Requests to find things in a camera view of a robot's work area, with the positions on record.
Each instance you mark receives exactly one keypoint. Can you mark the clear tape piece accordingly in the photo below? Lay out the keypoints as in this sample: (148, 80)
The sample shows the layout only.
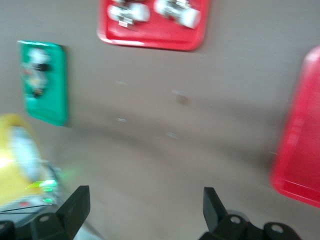
(173, 135)
(121, 120)

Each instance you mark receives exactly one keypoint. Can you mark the brownish tape piece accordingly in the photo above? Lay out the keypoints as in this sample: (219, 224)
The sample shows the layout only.
(182, 98)

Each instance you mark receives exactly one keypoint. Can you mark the white circuit breaker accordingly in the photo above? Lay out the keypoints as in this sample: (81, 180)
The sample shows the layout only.
(38, 56)

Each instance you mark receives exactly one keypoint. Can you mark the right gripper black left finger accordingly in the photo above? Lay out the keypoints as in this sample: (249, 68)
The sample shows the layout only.
(72, 215)

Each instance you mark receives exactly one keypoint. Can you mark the black round knob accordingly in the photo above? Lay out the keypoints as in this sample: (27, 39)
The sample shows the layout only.
(43, 67)

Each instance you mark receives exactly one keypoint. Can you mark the white and metal pipe fitting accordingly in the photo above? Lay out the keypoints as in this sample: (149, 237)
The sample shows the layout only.
(128, 13)
(178, 12)

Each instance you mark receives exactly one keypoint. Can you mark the brass connector with black cap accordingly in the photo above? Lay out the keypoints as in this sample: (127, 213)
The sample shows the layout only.
(37, 92)

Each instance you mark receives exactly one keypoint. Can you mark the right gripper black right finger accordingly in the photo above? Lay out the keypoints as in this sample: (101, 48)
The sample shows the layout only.
(215, 217)

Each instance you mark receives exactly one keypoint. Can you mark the grey push-button switch box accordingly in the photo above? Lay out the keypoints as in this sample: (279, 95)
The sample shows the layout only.
(33, 78)

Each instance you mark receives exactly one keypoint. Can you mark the yellow tape roll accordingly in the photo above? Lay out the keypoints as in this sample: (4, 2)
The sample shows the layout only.
(10, 160)

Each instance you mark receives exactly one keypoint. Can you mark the red plastic tray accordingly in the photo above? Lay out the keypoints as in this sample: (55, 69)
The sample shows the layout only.
(155, 37)
(300, 150)

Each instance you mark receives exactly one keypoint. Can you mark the green plastic tray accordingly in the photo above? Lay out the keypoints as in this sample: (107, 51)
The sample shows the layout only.
(55, 100)

